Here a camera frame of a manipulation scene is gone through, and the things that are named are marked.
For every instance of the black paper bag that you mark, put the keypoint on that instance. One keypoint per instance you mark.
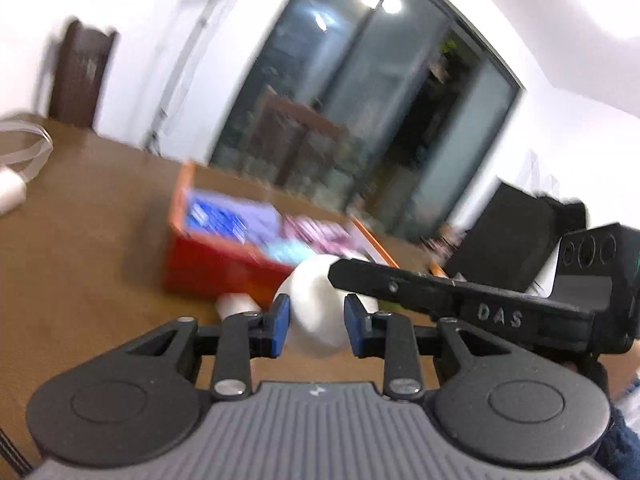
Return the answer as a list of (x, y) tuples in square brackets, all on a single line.
[(509, 242)]

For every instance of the sliding glass door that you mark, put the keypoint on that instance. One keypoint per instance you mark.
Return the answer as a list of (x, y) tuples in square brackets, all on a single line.
[(422, 96)]

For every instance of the dark wooden chair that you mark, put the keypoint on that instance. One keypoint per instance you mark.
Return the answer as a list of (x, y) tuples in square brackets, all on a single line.
[(289, 145), (80, 67)]

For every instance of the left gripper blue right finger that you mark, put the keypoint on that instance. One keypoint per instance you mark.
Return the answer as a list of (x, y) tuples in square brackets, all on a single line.
[(357, 324)]

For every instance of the dark wooden chair middle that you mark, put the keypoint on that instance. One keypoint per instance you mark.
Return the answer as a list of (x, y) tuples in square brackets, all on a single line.
[(289, 145)]

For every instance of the studio light on stand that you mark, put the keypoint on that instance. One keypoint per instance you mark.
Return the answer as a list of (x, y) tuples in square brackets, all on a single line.
[(178, 82)]

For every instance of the dark wooden chair left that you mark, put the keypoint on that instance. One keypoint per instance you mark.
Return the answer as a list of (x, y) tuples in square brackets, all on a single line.
[(80, 67)]

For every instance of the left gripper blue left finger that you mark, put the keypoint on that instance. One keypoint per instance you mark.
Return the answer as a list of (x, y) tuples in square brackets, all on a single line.
[(278, 320)]

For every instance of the blue fluffy plush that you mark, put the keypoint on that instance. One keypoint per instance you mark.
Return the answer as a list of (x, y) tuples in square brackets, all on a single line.
[(288, 251)]

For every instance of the white charger with cable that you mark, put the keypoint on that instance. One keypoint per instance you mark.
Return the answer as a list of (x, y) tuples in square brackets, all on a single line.
[(21, 167)]

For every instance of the mauve satin scrunchie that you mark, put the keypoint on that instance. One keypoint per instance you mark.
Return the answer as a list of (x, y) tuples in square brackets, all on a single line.
[(324, 237)]

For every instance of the blue tissue packet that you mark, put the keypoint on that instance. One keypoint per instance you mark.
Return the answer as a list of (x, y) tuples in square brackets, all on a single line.
[(205, 215)]

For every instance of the red cardboard box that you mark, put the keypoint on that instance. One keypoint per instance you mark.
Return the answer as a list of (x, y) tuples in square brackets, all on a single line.
[(207, 266)]

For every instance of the purple knitted cloth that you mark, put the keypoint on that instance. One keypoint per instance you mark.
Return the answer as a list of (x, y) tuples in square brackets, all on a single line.
[(262, 220)]

